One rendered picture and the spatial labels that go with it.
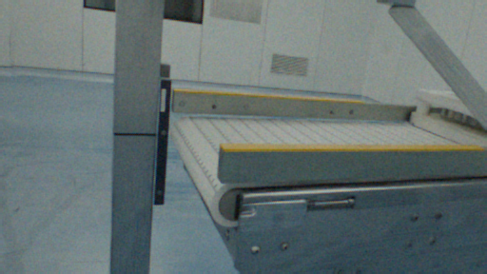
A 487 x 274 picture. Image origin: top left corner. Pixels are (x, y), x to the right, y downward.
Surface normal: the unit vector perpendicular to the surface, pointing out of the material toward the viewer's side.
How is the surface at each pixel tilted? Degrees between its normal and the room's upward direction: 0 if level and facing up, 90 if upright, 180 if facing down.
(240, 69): 90
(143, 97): 90
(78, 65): 90
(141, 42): 90
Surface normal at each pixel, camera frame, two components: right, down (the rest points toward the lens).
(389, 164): 0.44, 0.29
